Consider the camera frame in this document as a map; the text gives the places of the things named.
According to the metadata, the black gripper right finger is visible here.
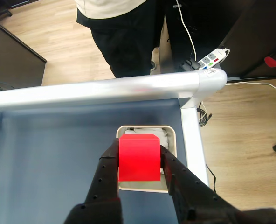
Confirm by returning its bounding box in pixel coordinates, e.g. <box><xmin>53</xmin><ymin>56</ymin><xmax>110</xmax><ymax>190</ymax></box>
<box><xmin>160</xmin><ymin>144</ymin><xmax>276</xmax><ymax>224</ymax></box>

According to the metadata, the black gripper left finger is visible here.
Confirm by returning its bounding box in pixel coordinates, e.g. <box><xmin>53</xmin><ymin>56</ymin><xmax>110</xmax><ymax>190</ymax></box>
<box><xmin>62</xmin><ymin>138</ymin><xmax>124</xmax><ymax>224</ymax></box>

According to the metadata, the red cube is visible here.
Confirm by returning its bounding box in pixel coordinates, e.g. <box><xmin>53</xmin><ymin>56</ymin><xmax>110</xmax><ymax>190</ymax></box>
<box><xmin>118</xmin><ymin>134</ymin><xmax>162</xmax><ymax>182</ymax></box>

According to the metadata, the beige box with rounded corners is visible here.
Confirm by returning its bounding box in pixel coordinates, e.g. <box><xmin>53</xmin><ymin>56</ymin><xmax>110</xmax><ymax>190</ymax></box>
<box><xmin>116</xmin><ymin>125</ymin><xmax>178</xmax><ymax>194</ymax></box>

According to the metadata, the dark grey table mat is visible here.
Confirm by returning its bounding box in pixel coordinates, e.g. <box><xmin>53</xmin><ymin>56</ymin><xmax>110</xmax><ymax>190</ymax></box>
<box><xmin>0</xmin><ymin>98</ymin><xmax>183</xmax><ymax>224</ymax></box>

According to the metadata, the black power adapter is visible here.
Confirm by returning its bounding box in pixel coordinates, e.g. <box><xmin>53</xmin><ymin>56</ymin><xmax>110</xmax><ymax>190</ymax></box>
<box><xmin>179</xmin><ymin>58</ymin><xmax>200</xmax><ymax>72</ymax></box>

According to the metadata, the white power strip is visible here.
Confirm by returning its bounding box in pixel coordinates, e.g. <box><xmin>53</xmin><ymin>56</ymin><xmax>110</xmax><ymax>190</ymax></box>
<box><xmin>197</xmin><ymin>48</ymin><xmax>231</xmax><ymax>70</ymax></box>

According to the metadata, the person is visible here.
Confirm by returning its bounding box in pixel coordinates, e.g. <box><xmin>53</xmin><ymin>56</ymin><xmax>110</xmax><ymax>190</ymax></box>
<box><xmin>74</xmin><ymin>0</ymin><xmax>166</xmax><ymax>79</ymax></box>

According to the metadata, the red key tag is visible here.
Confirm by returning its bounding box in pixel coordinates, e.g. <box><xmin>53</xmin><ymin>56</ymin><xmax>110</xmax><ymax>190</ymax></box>
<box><xmin>263</xmin><ymin>56</ymin><xmax>276</xmax><ymax>69</ymax></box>

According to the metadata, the dark brown furniture panel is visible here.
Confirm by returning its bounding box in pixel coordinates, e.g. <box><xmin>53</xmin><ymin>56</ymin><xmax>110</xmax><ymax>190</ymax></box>
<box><xmin>0</xmin><ymin>15</ymin><xmax>47</xmax><ymax>91</ymax></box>

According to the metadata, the dark cabinet with lock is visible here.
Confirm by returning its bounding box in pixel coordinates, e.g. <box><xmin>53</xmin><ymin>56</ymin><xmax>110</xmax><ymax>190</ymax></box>
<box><xmin>218</xmin><ymin>0</ymin><xmax>276</xmax><ymax>79</ymax></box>

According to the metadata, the black chair base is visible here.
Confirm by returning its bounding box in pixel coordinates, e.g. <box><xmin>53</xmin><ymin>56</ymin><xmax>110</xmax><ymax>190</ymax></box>
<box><xmin>0</xmin><ymin>0</ymin><xmax>14</xmax><ymax>18</ymax></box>

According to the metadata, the thin black cable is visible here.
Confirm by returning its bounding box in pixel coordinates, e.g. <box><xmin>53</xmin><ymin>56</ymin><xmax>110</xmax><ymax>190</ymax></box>
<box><xmin>205</xmin><ymin>164</ymin><xmax>218</xmax><ymax>194</ymax></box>

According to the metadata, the black cable bundle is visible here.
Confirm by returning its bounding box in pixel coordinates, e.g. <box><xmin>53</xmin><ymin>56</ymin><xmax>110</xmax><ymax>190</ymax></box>
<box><xmin>197</xmin><ymin>102</ymin><xmax>214</xmax><ymax>128</ymax></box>

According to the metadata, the silver table frame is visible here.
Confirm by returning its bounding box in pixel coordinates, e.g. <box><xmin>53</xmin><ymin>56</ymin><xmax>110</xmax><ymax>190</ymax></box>
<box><xmin>0</xmin><ymin>69</ymin><xmax>228</xmax><ymax>187</ymax></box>

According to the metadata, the white power cable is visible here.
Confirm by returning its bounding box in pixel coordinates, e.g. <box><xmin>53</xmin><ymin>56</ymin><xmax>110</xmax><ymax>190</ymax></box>
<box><xmin>175</xmin><ymin>0</ymin><xmax>197</xmax><ymax>62</ymax></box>
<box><xmin>225</xmin><ymin>80</ymin><xmax>276</xmax><ymax>95</ymax></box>

